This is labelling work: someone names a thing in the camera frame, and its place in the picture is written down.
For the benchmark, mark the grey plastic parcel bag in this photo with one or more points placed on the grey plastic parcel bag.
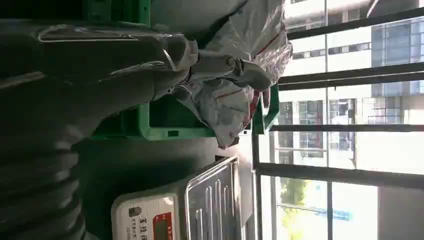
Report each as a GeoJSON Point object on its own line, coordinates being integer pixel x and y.
{"type": "Point", "coordinates": [238, 36]}

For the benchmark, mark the green plastic crate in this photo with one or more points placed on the green plastic crate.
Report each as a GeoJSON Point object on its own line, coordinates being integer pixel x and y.
{"type": "Point", "coordinates": [172, 122]}

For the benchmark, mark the white electronic weighing scale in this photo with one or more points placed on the white electronic weighing scale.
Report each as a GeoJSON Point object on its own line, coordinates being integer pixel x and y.
{"type": "Point", "coordinates": [185, 205]}

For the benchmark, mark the ribbed grey left arm sleeve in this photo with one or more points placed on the ribbed grey left arm sleeve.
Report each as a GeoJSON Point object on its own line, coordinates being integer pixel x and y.
{"type": "Point", "coordinates": [36, 188]}

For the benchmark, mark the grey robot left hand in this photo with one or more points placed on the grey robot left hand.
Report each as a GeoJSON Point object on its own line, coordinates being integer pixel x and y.
{"type": "Point", "coordinates": [99, 66]}

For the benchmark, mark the dark window railing frame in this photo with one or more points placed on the dark window railing frame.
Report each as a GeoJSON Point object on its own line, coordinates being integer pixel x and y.
{"type": "Point", "coordinates": [331, 126]}

